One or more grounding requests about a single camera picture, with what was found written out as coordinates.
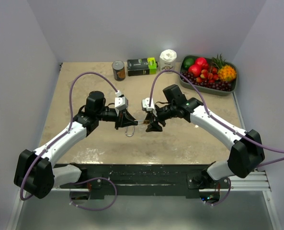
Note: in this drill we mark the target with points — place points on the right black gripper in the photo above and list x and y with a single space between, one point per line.
153 126

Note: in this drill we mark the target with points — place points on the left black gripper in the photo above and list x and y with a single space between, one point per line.
128 120

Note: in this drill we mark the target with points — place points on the large brass padlock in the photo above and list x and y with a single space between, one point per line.
129 131

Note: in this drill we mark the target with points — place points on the small brass padlock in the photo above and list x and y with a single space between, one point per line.
142 122

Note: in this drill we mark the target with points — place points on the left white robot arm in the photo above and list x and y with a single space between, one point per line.
36 172

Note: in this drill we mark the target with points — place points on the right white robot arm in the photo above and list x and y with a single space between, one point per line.
245 152

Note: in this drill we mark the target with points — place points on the brown tin can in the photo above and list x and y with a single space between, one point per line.
118 70

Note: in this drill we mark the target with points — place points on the black and green box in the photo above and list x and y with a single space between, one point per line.
142 66

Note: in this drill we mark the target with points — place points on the white paper roll cup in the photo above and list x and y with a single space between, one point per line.
167 60

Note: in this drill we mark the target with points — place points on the red apple lower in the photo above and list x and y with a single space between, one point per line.
195 69

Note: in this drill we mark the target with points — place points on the red apple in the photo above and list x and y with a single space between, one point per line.
201 61
195 69

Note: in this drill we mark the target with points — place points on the green lime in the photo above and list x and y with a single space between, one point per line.
187 63

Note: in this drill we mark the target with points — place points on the grey fruit tray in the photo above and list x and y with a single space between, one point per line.
186 83

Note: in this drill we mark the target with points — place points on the strawberry pile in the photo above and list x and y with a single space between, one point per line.
208 74

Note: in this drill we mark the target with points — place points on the red apple upper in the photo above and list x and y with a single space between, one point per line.
201 61

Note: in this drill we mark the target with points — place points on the dark grape bunch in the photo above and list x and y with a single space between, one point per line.
213 84

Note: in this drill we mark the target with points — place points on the small pineapple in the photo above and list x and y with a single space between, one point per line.
225 71

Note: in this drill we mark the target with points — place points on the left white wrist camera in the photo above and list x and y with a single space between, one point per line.
120 101

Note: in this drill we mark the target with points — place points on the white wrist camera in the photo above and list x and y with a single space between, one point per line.
120 101
148 105

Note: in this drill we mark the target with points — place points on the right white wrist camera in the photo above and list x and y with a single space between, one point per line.
148 105

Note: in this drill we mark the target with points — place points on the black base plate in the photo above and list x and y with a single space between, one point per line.
147 180

